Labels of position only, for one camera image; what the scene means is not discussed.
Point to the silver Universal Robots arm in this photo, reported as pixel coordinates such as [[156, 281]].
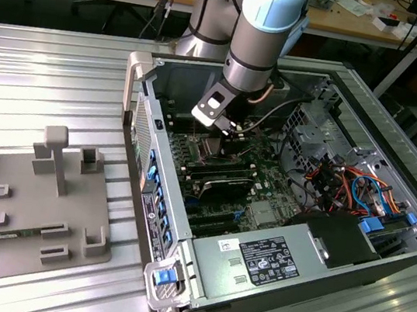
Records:
[[256, 45]]

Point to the CPU socket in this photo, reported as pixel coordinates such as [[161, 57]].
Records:
[[203, 148]]

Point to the black expansion slot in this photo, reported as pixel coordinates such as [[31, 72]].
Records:
[[214, 225]]

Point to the perforated metal drive cage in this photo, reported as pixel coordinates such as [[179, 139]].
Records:
[[313, 136]]

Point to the green motherboard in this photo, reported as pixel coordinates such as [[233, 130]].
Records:
[[267, 184]]

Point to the black graphics card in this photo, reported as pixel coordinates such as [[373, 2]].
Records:
[[223, 187]]

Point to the silver chipset heatsink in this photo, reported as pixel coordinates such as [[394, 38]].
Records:
[[262, 213]]

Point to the blue card retainer clips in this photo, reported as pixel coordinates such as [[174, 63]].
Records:
[[150, 175]]

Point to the open grey PC case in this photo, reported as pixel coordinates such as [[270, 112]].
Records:
[[171, 197]]

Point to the black chair base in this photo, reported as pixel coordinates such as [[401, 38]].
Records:
[[116, 12]]

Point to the black plastic air shroud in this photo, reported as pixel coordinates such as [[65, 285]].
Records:
[[337, 238]]

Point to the grey power supply unit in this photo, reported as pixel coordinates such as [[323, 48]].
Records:
[[215, 267]]

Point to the blue disk carrier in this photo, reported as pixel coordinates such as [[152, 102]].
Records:
[[371, 224]]

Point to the white box with black top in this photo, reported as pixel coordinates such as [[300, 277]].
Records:
[[400, 31]]

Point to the small blue clip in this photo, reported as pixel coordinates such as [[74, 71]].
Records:
[[411, 218]]

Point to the grey parts rack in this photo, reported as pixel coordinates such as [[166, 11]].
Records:
[[28, 207]]

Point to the green RAM stick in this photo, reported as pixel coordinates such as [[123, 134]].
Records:
[[8, 234]]

